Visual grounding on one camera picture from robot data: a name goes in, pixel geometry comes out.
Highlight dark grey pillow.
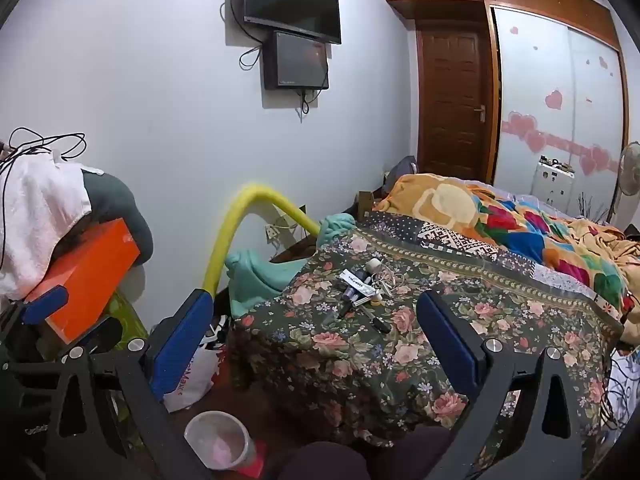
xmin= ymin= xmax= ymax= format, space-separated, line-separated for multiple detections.
xmin=385 ymin=156 xmax=418 ymax=186

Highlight thin black cables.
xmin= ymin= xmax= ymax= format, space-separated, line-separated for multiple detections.
xmin=0 ymin=127 xmax=88 ymax=271

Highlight black television cable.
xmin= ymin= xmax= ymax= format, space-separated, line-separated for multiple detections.
xmin=220 ymin=0 xmax=266 ymax=71

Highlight teal cloth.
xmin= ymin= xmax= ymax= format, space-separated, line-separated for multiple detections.
xmin=316 ymin=212 xmax=357 ymax=251
xmin=224 ymin=249 xmax=286 ymax=318

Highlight standing fan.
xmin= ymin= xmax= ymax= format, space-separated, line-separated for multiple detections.
xmin=607 ymin=141 xmax=640 ymax=226

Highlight white printed sheet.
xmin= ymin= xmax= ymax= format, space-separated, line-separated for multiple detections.
xmin=597 ymin=345 xmax=640 ymax=446

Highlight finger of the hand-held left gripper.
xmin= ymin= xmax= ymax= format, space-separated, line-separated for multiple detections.
xmin=9 ymin=284 xmax=70 ymax=326
xmin=66 ymin=316 xmax=124 ymax=352

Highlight white plastic bin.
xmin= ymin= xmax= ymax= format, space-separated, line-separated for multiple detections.
xmin=184 ymin=410 xmax=258 ymax=471

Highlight black wall television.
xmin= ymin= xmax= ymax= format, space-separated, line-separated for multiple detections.
xmin=241 ymin=0 xmax=342 ymax=45

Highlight orange box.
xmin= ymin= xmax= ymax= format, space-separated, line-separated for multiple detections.
xmin=22 ymin=217 xmax=142 ymax=346

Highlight white wardrobe with heart stickers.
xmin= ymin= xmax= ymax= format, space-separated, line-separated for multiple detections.
xmin=490 ymin=4 xmax=630 ymax=196

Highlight yellow foam tube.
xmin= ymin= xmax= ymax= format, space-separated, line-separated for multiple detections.
xmin=201 ymin=180 xmax=321 ymax=297

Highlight black pen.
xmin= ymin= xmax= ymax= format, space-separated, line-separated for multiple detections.
xmin=360 ymin=307 xmax=392 ymax=334

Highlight dark floral bedspread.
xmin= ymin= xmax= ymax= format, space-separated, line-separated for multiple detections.
xmin=235 ymin=227 xmax=626 ymax=461

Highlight white plastic bag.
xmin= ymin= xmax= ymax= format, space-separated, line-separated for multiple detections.
xmin=162 ymin=327 xmax=228 ymax=413

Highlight green bag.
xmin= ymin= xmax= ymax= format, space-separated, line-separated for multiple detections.
xmin=107 ymin=290 xmax=151 ymax=346

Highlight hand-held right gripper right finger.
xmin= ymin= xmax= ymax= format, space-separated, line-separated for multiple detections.
xmin=416 ymin=289 xmax=569 ymax=480

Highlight white towel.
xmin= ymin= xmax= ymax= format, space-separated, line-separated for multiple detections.
xmin=0 ymin=152 xmax=93 ymax=301

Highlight colourful printed blanket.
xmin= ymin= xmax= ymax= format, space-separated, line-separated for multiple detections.
xmin=372 ymin=174 xmax=640 ymax=321

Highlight red flat item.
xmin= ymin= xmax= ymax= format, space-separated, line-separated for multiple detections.
xmin=240 ymin=440 xmax=268 ymax=478

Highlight dark slim tube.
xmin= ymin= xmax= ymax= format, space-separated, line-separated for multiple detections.
xmin=336 ymin=280 xmax=365 ymax=318

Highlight patchwork quilt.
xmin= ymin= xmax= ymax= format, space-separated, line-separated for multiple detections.
xmin=357 ymin=210 xmax=626 ymax=311

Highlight small white cabinet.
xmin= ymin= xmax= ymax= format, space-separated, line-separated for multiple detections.
xmin=535 ymin=157 xmax=576 ymax=196

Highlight black monitor cable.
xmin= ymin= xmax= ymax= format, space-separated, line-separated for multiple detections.
xmin=299 ymin=89 xmax=321 ymax=123

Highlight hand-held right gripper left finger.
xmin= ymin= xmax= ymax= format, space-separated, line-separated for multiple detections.
xmin=50 ymin=289 xmax=217 ymax=480

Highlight wooden bed frame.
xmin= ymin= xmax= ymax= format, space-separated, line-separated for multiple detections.
xmin=270 ymin=187 xmax=396 ymax=266

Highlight dark dried twigs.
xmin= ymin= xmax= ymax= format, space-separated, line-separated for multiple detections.
xmin=575 ymin=192 xmax=608 ymax=223

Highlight grey-green cushion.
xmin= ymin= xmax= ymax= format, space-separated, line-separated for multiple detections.
xmin=82 ymin=167 xmax=155 ymax=268

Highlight brown wooden door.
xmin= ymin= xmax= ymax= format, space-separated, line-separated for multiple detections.
xmin=415 ymin=19 xmax=493 ymax=181

